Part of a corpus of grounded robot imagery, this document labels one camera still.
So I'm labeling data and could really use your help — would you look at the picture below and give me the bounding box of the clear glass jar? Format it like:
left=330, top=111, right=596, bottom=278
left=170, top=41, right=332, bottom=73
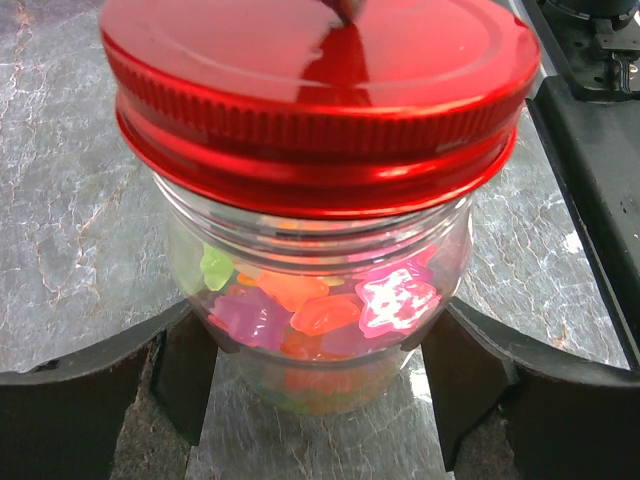
left=156, top=178, right=473, bottom=415

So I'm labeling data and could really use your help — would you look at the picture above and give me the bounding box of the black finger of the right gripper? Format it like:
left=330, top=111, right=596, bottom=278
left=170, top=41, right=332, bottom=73
left=320, top=0, right=366, bottom=25

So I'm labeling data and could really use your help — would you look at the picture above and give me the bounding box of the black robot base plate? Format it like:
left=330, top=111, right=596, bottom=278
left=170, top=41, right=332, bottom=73
left=511, top=1, right=639, bottom=369

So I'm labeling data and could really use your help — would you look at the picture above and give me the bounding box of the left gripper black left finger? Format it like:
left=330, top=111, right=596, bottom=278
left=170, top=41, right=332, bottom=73
left=1, top=301, right=217, bottom=479

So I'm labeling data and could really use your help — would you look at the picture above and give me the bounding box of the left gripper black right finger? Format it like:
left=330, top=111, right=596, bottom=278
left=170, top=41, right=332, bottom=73
left=422, top=299, right=639, bottom=479

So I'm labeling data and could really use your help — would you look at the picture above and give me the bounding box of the red jar lid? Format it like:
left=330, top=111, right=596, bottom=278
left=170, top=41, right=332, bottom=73
left=99, top=1, right=541, bottom=219

